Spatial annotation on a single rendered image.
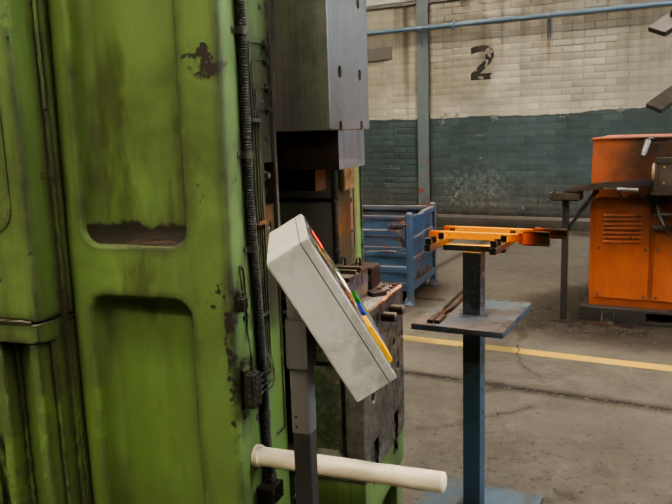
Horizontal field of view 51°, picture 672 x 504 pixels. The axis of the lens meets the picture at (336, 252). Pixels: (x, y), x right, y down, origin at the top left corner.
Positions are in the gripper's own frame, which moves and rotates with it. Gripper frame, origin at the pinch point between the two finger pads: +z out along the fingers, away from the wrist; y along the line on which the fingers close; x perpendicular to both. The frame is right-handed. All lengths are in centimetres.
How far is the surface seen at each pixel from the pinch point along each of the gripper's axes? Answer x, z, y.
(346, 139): -73, 22, -34
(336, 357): -10, 63, -23
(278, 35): -86, 24, -7
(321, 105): -72, 26, -21
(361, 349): -8, 58, -23
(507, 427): -84, -14, -228
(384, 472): -16, 62, -72
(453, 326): -62, 12, -110
